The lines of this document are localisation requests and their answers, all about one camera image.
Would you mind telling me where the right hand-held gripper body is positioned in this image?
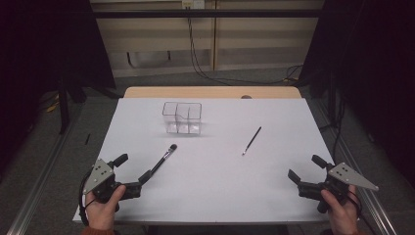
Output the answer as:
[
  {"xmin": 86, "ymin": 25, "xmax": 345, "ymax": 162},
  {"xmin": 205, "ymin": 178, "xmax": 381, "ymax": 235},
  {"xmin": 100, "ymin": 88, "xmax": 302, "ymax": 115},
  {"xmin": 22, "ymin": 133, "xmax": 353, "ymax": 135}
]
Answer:
[{"xmin": 297, "ymin": 162, "xmax": 380, "ymax": 214}]

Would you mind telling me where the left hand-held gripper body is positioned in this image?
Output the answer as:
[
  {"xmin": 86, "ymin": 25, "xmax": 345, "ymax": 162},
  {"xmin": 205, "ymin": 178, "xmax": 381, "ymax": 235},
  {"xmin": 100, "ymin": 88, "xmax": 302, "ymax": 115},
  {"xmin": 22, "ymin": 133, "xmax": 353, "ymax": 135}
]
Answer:
[{"xmin": 82, "ymin": 158, "xmax": 143, "ymax": 205}]

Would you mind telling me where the black makeup brush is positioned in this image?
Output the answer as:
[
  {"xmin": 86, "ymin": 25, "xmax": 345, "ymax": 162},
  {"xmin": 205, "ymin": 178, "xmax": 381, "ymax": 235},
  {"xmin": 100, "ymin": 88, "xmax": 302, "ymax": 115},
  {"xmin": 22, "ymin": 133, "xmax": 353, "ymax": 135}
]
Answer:
[{"xmin": 149, "ymin": 143, "xmax": 178, "ymax": 175}]

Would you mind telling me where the thin black eyeliner brush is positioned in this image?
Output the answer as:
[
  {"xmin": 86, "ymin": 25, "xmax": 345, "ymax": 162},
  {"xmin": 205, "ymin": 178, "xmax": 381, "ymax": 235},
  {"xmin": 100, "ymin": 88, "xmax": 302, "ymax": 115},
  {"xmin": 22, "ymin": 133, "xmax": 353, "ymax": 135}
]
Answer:
[{"xmin": 241, "ymin": 125, "xmax": 262, "ymax": 157}]

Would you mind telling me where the clear plastic organizer box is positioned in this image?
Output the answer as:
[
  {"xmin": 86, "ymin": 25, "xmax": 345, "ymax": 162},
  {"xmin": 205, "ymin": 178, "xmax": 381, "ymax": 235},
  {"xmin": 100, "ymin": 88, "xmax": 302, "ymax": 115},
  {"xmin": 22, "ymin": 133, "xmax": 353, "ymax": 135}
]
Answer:
[{"xmin": 161, "ymin": 101, "xmax": 203, "ymax": 136}]

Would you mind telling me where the person's left hand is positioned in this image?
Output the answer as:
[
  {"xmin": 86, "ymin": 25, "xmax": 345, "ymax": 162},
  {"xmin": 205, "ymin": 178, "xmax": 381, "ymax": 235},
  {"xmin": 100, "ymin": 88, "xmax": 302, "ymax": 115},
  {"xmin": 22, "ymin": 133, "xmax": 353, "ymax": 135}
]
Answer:
[{"xmin": 85, "ymin": 184, "xmax": 127, "ymax": 231}]

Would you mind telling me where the person's right hand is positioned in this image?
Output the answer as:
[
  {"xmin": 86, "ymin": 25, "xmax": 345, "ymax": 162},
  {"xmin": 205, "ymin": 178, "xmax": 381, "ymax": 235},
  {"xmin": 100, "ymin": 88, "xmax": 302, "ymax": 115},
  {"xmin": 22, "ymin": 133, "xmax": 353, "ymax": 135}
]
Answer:
[{"xmin": 320, "ymin": 185, "xmax": 361, "ymax": 234}]

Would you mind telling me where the black metal stand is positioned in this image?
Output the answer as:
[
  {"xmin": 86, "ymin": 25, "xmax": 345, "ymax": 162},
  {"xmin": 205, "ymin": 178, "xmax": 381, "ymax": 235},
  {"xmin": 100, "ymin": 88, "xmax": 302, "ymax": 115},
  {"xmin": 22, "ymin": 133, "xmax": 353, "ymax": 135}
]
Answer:
[
  {"xmin": 327, "ymin": 71, "xmax": 339, "ymax": 128},
  {"xmin": 57, "ymin": 76, "xmax": 71, "ymax": 135}
]

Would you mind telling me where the white table board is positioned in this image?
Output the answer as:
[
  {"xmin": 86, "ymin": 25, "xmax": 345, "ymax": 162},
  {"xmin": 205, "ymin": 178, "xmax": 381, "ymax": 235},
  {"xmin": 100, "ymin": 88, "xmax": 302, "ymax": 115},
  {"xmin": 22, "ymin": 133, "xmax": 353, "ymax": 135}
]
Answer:
[{"xmin": 71, "ymin": 97, "xmax": 338, "ymax": 226}]

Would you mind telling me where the dark curtain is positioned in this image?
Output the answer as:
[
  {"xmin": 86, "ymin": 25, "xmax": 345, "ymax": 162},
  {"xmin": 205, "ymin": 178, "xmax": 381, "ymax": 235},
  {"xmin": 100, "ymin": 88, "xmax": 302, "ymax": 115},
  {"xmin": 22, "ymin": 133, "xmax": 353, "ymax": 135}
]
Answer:
[
  {"xmin": 0, "ymin": 0, "xmax": 116, "ymax": 177},
  {"xmin": 298, "ymin": 0, "xmax": 415, "ymax": 189}
]

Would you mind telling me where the wooden vertical strip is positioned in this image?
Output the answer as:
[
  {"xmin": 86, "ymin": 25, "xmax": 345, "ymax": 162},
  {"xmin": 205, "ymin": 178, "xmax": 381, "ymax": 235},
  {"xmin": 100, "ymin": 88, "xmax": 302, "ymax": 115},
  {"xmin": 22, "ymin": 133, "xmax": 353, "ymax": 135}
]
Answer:
[{"xmin": 210, "ymin": 0, "xmax": 219, "ymax": 71}]

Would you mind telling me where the black horizontal bar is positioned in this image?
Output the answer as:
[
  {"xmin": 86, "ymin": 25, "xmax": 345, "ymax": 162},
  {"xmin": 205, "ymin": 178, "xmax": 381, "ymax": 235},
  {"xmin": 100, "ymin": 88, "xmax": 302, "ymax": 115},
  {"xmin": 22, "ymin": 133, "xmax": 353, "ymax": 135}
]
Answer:
[{"xmin": 92, "ymin": 9, "xmax": 322, "ymax": 19}]

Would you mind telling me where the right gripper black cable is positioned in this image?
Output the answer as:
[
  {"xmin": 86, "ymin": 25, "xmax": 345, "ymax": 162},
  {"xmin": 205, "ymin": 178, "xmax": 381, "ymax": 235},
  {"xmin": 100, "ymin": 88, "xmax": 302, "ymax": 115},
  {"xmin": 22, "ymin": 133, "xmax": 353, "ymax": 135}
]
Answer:
[{"xmin": 346, "ymin": 190, "xmax": 376, "ymax": 235}]

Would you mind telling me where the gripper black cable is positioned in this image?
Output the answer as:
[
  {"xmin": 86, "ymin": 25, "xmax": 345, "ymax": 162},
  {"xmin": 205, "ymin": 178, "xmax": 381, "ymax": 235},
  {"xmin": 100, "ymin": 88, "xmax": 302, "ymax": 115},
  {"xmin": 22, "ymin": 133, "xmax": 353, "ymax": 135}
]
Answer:
[
  {"xmin": 77, "ymin": 169, "xmax": 99, "ymax": 227},
  {"xmin": 346, "ymin": 190, "xmax": 376, "ymax": 235}
]

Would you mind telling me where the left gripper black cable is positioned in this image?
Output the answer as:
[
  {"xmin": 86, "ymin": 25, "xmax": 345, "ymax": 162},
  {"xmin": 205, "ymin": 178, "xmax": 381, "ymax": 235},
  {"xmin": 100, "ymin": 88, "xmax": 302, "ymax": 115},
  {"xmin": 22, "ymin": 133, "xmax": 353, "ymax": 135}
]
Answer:
[{"xmin": 77, "ymin": 169, "xmax": 99, "ymax": 227}]

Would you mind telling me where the black floor cable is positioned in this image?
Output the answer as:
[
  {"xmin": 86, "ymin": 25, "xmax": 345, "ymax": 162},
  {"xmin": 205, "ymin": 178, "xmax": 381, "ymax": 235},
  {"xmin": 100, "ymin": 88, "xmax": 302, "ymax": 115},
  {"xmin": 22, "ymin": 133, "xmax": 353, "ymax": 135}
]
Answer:
[{"xmin": 332, "ymin": 97, "xmax": 347, "ymax": 161}]

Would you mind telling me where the aluminium floor rail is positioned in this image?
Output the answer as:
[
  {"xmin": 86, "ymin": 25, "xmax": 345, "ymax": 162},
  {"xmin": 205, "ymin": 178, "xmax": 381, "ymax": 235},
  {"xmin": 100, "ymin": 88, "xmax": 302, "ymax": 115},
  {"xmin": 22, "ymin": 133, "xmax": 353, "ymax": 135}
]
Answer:
[
  {"xmin": 307, "ymin": 97, "xmax": 399, "ymax": 235},
  {"xmin": 6, "ymin": 101, "xmax": 84, "ymax": 235}
]

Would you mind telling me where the black wall cable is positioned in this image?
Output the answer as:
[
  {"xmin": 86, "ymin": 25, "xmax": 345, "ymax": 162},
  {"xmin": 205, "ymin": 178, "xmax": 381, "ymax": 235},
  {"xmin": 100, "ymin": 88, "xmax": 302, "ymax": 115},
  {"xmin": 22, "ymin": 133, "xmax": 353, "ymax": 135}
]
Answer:
[{"xmin": 186, "ymin": 6, "xmax": 304, "ymax": 86}]

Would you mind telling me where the white wall socket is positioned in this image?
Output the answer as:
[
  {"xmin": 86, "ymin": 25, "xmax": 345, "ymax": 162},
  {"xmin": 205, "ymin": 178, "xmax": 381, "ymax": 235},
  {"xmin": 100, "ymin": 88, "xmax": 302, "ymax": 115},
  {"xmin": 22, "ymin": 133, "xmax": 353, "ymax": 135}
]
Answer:
[{"xmin": 181, "ymin": 0, "xmax": 206, "ymax": 10}]

